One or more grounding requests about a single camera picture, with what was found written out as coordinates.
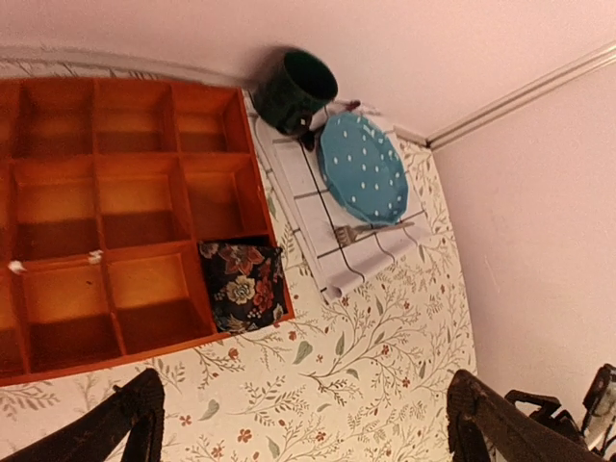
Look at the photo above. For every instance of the white grid placemat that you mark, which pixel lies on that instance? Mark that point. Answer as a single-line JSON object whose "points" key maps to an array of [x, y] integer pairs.
{"points": [[313, 214]]}

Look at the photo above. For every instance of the silver fork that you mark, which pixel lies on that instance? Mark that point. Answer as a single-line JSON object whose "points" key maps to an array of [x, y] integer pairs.
{"points": [[347, 235]]}

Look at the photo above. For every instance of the dark green mug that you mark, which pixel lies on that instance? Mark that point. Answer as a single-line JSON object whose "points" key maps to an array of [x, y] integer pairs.
{"points": [[298, 86]]}

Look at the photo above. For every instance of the orange wooden compartment tray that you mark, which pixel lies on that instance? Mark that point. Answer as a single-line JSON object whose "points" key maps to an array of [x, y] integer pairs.
{"points": [[108, 186]]}

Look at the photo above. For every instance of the dark floral tie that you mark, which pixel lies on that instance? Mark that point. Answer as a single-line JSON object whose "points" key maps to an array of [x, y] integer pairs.
{"points": [[245, 284]]}

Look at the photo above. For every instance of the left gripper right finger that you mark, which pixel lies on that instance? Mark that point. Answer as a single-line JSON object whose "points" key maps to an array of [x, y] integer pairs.
{"points": [[520, 425]]}

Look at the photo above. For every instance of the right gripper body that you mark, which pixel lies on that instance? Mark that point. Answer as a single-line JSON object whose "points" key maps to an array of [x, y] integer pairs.
{"points": [[597, 429]]}

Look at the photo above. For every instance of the blue dotted plate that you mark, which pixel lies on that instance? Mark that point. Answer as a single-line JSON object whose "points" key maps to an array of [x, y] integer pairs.
{"points": [[362, 170]]}

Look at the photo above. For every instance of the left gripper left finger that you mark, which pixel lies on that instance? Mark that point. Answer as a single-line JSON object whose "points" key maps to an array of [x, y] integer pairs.
{"points": [[134, 413]]}

